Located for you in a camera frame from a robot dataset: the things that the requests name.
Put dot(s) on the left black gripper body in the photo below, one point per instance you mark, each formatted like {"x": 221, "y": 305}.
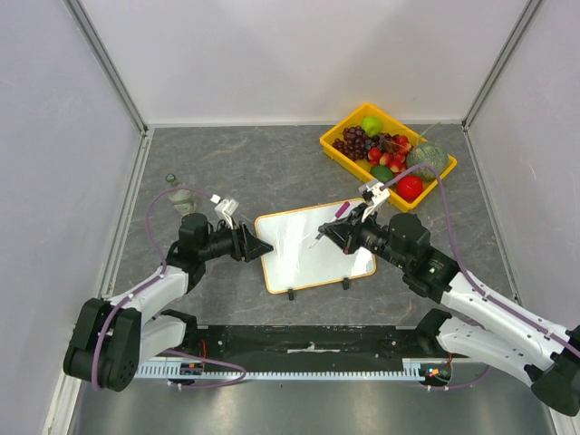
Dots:
{"x": 227, "y": 242}

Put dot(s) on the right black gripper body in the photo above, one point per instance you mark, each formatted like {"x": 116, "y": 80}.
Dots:
{"x": 349, "y": 233}

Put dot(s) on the pink capped whiteboard marker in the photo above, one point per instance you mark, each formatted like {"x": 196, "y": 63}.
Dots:
{"x": 338, "y": 214}

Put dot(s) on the orange framed whiteboard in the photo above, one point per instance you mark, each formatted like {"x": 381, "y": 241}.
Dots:
{"x": 301, "y": 258}

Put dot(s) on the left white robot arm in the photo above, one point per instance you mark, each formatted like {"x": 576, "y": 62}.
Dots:
{"x": 113, "y": 337}

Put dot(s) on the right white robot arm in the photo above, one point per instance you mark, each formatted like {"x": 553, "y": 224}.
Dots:
{"x": 541, "y": 354}

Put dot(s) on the red apple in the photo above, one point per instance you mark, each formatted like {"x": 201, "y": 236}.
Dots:
{"x": 409, "y": 188}

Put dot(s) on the clear glass bottle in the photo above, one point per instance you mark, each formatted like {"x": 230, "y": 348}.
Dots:
{"x": 182, "y": 200}

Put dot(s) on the green lime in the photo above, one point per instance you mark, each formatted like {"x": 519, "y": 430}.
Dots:
{"x": 382, "y": 173}

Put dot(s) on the red cherry pile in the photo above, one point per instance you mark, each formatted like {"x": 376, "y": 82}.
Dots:
{"x": 388, "y": 151}

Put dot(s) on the purple grape bunch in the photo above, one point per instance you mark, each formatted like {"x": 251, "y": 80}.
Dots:
{"x": 354, "y": 143}

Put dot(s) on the netted green melon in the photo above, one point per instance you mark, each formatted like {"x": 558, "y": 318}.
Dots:
{"x": 425, "y": 154}

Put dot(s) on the green apple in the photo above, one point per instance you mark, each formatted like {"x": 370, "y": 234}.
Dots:
{"x": 371, "y": 125}

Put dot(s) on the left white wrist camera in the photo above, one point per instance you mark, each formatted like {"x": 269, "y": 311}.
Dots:
{"x": 225, "y": 209}

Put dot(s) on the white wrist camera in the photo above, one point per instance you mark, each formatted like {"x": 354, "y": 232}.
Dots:
{"x": 374, "y": 193}
{"x": 225, "y": 209}

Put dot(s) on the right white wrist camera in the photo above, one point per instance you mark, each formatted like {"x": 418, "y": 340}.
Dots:
{"x": 374, "y": 193}

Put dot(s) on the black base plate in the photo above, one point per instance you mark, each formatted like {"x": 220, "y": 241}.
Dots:
{"x": 318, "y": 348}

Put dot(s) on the light blue cable duct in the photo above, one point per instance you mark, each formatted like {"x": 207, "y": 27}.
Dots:
{"x": 177, "y": 370}

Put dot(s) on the right aluminium frame post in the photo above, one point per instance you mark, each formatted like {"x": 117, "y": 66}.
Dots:
{"x": 505, "y": 54}

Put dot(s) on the aluminium frame post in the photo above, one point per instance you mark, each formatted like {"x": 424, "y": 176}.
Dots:
{"x": 103, "y": 58}
{"x": 505, "y": 54}

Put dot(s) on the left aluminium frame post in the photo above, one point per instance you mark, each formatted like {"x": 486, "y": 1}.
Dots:
{"x": 103, "y": 58}

